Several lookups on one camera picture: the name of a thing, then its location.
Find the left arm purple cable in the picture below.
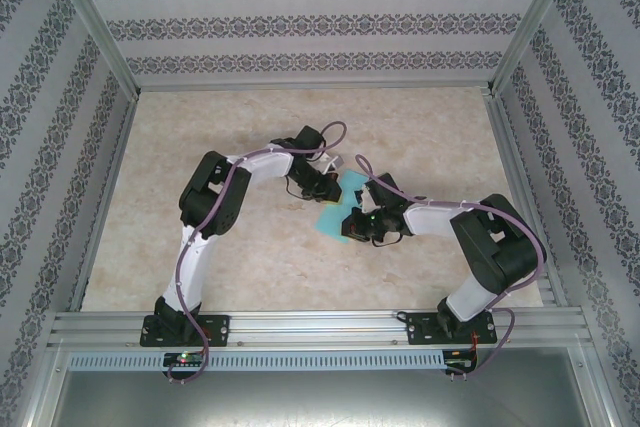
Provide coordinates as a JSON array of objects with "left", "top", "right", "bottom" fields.
[{"left": 167, "top": 120, "right": 348, "bottom": 384}]

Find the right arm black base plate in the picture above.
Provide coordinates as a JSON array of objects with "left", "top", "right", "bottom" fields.
[{"left": 405, "top": 310, "right": 499, "bottom": 347}]

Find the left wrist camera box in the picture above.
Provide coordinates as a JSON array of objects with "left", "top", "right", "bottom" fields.
[{"left": 319, "top": 151, "right": 346, "bottom": 174}]

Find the aluminium mounting rail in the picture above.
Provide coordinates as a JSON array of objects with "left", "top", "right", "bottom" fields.
[{"left": 47, "top": 309, "right": 594, "bottom": 348}]

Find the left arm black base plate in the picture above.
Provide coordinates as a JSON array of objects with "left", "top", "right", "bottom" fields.
[{"left": 139, "top": 314, "right": 232, "bottom": 348}]

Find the aluminium frame post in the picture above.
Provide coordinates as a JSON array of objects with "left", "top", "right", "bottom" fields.
[
  {"left": 484, "top": 0, "right": 599, "bottom": 98},
  {"left": 43, "top": 0, "right": 142, "bottom": 98}
]

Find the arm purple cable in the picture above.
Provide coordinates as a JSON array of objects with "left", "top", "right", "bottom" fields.
[
  {"left": 354, "top": 154, "right": 548, "bottom": 377},
  {"left": 167, "top": 120, "right": 348, "bottom": 384}
]

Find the grey sheet metal panel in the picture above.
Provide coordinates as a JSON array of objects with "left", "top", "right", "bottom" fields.
[{"left": 49, "top": 366, "right": 599, "bottom": 427}]

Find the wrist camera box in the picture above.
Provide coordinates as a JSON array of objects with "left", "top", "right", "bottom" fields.
[
  {"left": 355, "top": 185, "right": 377, "bottom": 214},
  {"left": 319, "top": 151, "right": 346, "bottom": 174}
]

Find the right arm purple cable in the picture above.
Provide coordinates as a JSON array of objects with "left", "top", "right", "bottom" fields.
[{"left": 354, "top": 154, "right": 548, "bottom": 377}]

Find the slotted grey cable duct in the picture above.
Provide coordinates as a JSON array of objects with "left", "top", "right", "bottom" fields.
[{"left": 67, "top": 349, "right": 447, "bottom": 371}]

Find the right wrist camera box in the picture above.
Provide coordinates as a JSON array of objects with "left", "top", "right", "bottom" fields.
[{"left": 355, "top": 185, "right": 377, "bottom": 214}]

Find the light blue paper sheet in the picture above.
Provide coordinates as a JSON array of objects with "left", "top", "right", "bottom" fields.
[{"left": 314, "top": 169, "right": 367, "bottom": 245}]

